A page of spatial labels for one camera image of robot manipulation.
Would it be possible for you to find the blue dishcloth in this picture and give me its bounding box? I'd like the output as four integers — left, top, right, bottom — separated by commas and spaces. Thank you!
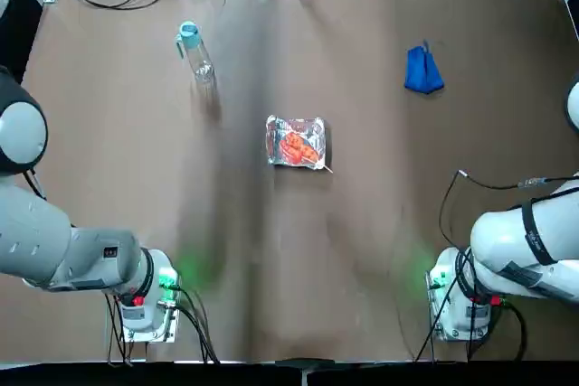
403, 40, 445, 95

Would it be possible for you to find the orange skewered food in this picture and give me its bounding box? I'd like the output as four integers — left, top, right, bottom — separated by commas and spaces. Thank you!
279, 131, 318, 165

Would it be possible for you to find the clear seasoning bottle blue lid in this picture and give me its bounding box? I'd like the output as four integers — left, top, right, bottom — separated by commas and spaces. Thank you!
174, 20, 216, 85

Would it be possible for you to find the black dangling cable with connector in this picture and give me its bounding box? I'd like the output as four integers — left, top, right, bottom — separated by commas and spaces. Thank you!
439, 170, 579, 249

